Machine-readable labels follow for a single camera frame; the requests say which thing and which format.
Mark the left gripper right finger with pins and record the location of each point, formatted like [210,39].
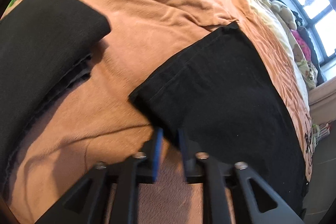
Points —
[232,193]

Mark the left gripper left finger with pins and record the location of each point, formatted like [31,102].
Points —
[109,192]

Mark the black pants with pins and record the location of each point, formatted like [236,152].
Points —
[219,93]

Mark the pink clothing pile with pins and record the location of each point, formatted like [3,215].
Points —
[303,45]

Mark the striped rack on cabinet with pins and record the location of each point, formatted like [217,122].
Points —
[321,131]

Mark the right pink curtain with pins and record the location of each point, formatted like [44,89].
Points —
[322,102]

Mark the teddy bear print pillow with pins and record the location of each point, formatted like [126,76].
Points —
[306,68]

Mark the folded black garment left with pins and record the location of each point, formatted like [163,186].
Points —
[45,47]

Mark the orange bed blanket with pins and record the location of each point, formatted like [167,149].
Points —
[95,120]

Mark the black framed window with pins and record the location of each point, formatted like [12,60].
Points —
[318,16]

